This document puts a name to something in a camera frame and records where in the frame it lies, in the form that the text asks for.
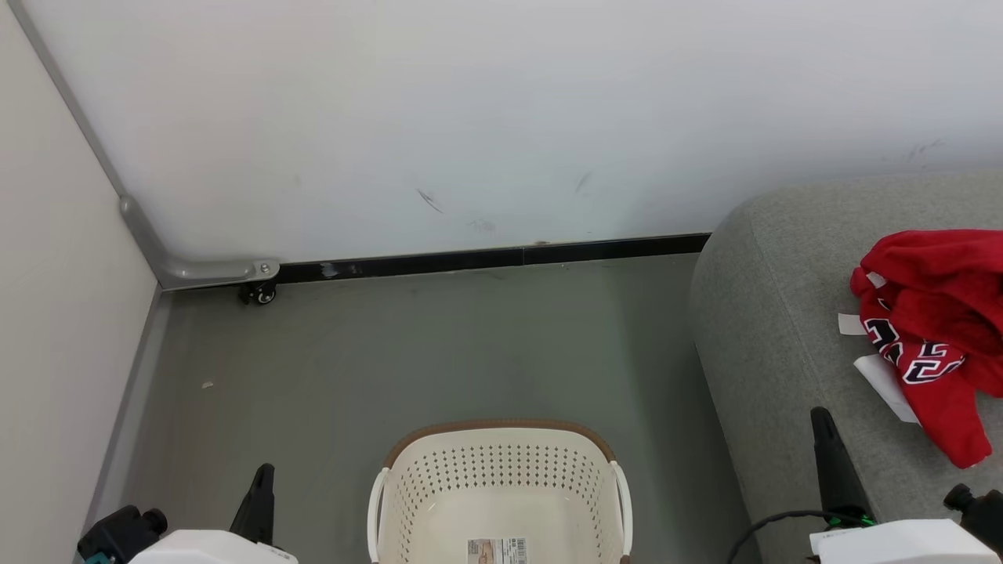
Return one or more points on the red garment with white stripe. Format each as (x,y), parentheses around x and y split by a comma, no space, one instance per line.
(940,274)

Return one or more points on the grey wall skirting strip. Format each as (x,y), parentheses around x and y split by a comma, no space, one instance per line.
(129,407)

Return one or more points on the grey metal foot bracket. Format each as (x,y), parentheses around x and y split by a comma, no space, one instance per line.
(204,272)

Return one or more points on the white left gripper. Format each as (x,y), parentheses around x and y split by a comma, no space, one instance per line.
(211,548)

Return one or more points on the paper label sticker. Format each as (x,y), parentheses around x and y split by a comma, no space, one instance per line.
(497,551)

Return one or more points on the grey fabric sofa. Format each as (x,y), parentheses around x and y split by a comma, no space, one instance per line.
(783,313)

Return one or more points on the black caster wheel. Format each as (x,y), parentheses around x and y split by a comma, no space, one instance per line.
(258,294)

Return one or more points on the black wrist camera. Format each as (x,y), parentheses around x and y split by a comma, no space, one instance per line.
(117,536)
(983,513)

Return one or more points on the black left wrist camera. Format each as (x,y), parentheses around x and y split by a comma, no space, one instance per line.
(117,536)

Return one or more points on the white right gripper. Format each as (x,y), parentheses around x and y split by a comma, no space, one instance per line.
(901,544)

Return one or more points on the cream perforated laundry basket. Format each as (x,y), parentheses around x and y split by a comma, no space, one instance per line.
(501,470)

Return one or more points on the black baseboard strip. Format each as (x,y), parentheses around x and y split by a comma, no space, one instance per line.
(470,260)

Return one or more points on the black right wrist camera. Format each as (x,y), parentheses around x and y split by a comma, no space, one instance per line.
(983,513)

